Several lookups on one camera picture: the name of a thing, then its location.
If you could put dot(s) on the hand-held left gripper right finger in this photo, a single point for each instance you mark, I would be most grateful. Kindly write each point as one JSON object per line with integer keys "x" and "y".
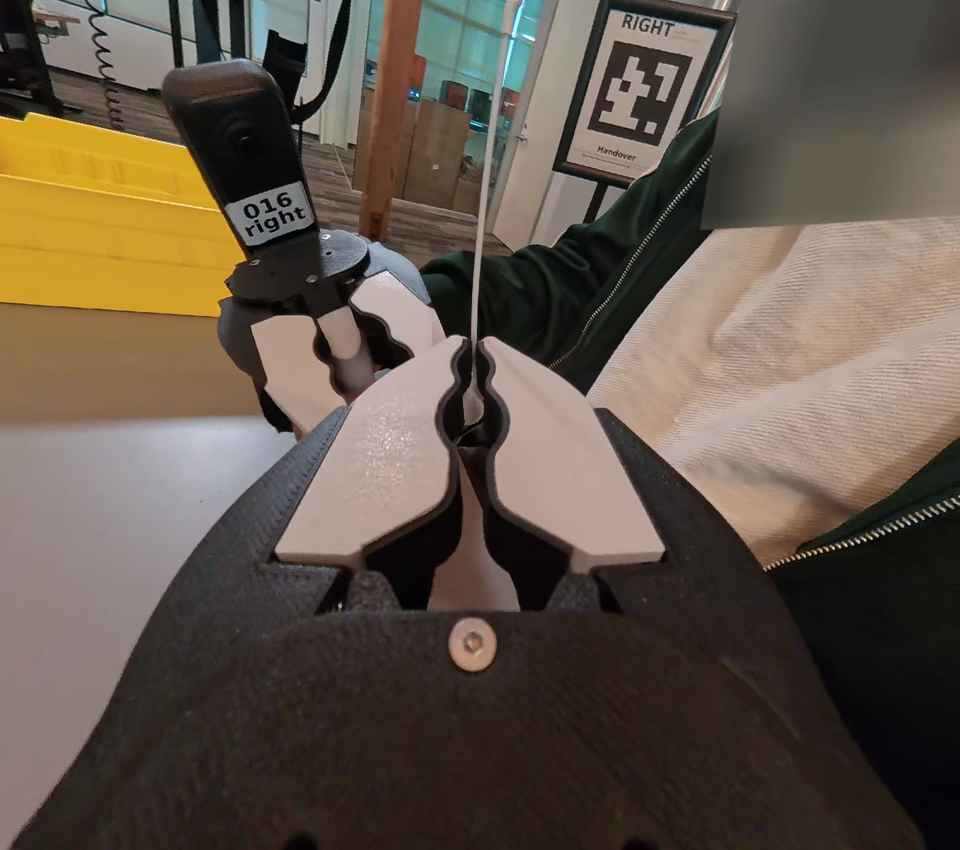
{"x": 570, "y": 475}

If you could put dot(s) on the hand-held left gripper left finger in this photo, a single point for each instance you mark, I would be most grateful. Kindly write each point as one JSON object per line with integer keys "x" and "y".
{"x": 367, "y": 475}

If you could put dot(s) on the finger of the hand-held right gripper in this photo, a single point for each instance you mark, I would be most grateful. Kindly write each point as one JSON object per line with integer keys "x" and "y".
{"x": 409, "y": 317}
{"x": 289, "y": 362}

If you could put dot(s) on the yellow plastic bin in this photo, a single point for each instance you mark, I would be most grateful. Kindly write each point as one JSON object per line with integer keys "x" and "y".
{"x": 90, "y": 235}

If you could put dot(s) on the person's right forearm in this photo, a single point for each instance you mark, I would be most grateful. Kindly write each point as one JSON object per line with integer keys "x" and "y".
{"x": 540, "y": 287}

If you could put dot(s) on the grey desk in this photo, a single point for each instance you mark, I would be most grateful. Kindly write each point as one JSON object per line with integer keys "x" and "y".
{"x": 112, "y": 527}

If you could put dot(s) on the brown cardboard box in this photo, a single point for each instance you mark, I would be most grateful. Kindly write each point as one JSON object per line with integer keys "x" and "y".
{"x": 439, "y": 152}

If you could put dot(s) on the person's white clothing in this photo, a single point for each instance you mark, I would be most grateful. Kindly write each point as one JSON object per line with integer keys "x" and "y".
{"x": 787, "y": 355}

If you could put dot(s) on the black framed marker sign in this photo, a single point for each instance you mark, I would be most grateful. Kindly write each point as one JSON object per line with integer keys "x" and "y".
{"x": 645, "y": 85}

